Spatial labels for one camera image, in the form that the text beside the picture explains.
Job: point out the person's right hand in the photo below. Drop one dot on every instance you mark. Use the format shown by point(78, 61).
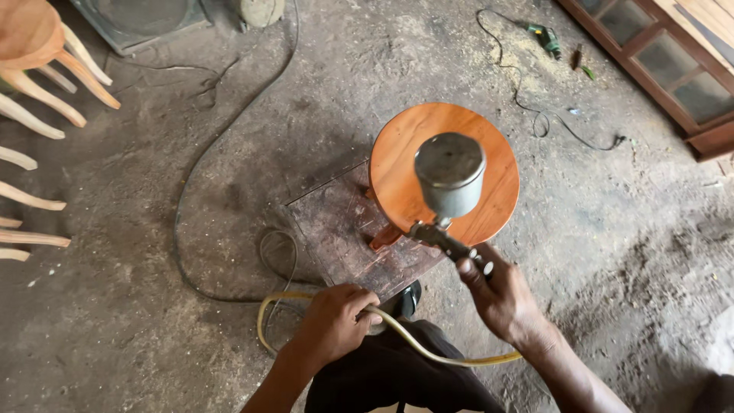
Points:
point(504, 304)

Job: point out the green electric drill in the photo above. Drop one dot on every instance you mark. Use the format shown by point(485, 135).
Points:
point(545, 37)

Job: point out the spray gun with metal cup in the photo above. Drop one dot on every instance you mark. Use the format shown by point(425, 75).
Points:
point(450, 172)

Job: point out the person's left hand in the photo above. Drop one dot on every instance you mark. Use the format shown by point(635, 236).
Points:
point(330, 324)

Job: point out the stained brown wooden board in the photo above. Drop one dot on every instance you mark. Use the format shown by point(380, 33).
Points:
point(338, 229)

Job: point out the person's black shoe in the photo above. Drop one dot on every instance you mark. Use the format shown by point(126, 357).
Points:
point(410, 298)

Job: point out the small brown tool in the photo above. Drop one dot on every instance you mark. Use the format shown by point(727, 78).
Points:
point(576, 57)

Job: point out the unfinished wooden stool leg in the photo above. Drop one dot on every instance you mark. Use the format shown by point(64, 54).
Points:
point(31, 198)
point(34, 237)
point(14, 254)
point(10, 222)
point(17, 158)

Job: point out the person's left fingers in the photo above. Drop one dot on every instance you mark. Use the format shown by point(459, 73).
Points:
point(367, 304)

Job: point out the round varnished wooden stool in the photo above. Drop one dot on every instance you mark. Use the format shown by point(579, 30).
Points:
point(401, 149)

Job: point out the pale grey sack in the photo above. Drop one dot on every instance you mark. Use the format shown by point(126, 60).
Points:
point(723, 344)

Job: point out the person's black trousers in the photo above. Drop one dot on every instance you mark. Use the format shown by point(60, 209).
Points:
point(390, 378)

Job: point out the small green scrap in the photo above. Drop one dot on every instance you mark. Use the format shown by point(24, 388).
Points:
point(588, 73)

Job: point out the wooden cabinet with glass panes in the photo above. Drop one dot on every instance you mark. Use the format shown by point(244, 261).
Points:
point(711, 140)

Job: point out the grey metal machine housing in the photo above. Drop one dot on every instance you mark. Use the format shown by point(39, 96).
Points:
point(143, 23)

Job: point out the round grey stone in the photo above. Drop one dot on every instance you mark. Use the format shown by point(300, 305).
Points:
point(261, 11)

